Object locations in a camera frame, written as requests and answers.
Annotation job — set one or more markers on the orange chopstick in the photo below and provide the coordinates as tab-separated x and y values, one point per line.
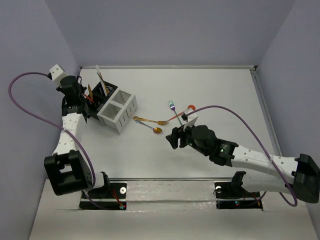
105	89

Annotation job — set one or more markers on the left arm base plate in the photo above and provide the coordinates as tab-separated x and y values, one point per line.
103	199

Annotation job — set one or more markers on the metal rail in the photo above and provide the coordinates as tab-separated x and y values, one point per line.
246	67
217	179

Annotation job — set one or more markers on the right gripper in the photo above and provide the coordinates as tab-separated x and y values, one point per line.
176	133

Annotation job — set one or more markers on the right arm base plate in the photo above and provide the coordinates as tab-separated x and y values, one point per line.
228	198

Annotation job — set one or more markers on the gold knife black handle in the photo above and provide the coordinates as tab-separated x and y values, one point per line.
90	92

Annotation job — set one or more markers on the black utensil container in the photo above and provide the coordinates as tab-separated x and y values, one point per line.
99	98

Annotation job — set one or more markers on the iridescent blue purple fork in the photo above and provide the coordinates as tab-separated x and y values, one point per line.
173	108

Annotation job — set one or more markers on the white utensil container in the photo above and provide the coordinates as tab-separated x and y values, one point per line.
118	110

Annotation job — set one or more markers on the metal rail front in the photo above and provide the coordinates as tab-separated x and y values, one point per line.
217	179

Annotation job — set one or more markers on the metal rail back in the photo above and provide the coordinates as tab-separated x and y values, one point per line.
246	67

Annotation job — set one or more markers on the iridescent metal spoon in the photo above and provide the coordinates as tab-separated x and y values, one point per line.
156	130

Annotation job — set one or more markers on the gold ornate fork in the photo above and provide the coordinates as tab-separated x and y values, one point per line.
159	122

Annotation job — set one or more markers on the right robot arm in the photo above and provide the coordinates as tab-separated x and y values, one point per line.
258	172

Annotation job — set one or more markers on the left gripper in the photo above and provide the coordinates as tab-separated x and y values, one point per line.
83	99

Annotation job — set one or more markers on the orange plastic spoon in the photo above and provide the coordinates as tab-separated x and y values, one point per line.
190	107

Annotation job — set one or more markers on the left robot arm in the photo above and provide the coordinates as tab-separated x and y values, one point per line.
68	168

